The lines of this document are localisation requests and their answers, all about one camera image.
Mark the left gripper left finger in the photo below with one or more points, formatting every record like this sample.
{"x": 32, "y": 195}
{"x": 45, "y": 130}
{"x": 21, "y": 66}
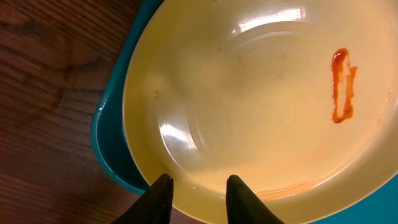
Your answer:
{"x": 153, "y": 207}

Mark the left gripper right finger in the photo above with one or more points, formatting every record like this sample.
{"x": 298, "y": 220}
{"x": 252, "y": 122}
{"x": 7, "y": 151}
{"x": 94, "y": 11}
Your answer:
{"x": 244, "y": 207}

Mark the yellow-green plate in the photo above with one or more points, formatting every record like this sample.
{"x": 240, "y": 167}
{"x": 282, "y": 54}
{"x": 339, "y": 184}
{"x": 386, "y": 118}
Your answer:
{"x": 297, "y": 98}

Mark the teal plastic tray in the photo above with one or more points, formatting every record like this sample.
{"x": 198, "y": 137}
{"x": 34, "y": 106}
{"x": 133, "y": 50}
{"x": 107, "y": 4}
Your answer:
{"x": 110, "y": 147}

